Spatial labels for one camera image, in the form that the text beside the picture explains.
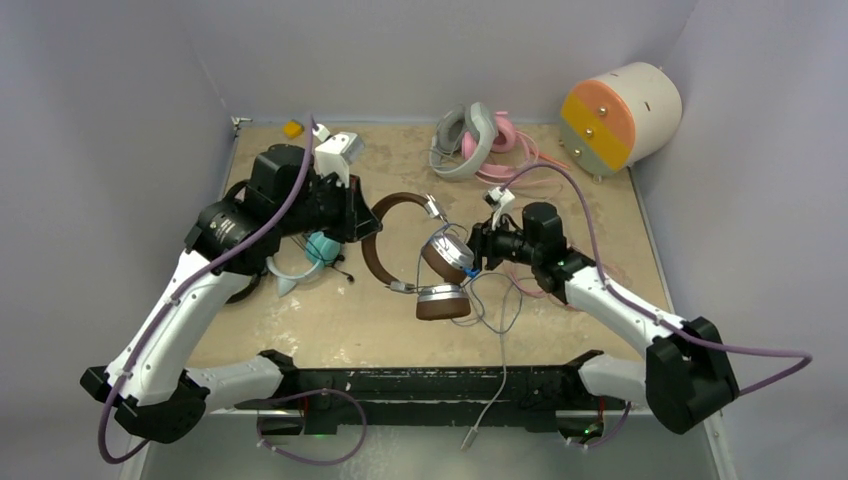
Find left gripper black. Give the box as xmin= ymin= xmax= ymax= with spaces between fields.
xmin=276 ymin=170 xmax=382 ymax=243

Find grey white headphones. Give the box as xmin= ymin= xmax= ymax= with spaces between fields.
xmin=428 ymin=102 xmax=499 ymax=180

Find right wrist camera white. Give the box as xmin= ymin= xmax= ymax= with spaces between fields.
xmin=483 ymin=186 xmax=516 ymax=229

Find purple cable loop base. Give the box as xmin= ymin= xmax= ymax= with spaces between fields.
xmin=256 ymin=388 xmax=368 ymax=466

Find round drawer cabinet orange yellow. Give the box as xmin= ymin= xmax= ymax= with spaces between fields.
xmin=560 ymin=62 xmax=683 ymax=177

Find blue earphones with cable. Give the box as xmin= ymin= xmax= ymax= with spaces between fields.
xmin=415 ymin=221 xmax=525 ymax=335

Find black headphones with cable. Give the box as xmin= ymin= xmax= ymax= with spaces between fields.
xmin=225 ymin=178 xmax=263 ymax=306

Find brown headphones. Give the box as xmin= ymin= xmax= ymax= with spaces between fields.
xmin=361 ymin=192 xmax=474 ymax=321

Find teal white cat headphones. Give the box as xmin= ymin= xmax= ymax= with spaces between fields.
xmin=266 ymin=232 xmax=355 ymax=298

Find white usb cable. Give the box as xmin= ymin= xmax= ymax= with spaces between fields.
xmin=460 ymin=278 xmax=515 ymax=453

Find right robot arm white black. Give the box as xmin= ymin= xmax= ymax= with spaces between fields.
xmin=468 ymin=202 xmax=741 ymax=434

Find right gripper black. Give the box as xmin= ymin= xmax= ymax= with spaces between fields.
xmin=450 ymin=211 xmax=541 ymax=275

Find pink headphones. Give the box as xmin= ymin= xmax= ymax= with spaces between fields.
xmin=460 ymin=110 xmax=617 ymax=299

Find yellow small object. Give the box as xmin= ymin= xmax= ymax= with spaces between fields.
xmin=281 ymin=120 xmax=305 ymax=139

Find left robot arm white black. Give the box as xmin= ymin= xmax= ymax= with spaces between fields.
xmin=80 ymin=137 xmax=381 ymax=444

